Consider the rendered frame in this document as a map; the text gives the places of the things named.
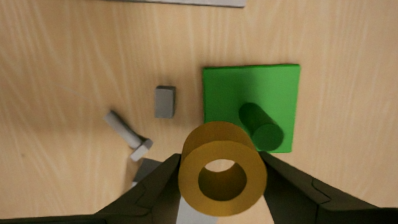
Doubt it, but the grey bolt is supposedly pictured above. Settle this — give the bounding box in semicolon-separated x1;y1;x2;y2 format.
102;111;152;162

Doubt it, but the green square plate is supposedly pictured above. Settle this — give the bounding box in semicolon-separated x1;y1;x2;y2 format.
201;64;300;154

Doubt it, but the grey flat bar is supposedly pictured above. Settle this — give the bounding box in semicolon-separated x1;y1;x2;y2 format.
104;0;245;9

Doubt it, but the brown round nut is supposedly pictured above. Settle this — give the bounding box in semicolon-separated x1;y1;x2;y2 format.
178;121;267;217

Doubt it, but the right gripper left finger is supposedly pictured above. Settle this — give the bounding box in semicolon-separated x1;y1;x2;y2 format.
0;153;181;224

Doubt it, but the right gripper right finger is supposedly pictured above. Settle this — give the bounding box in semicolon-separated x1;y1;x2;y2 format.
257;151;398;224

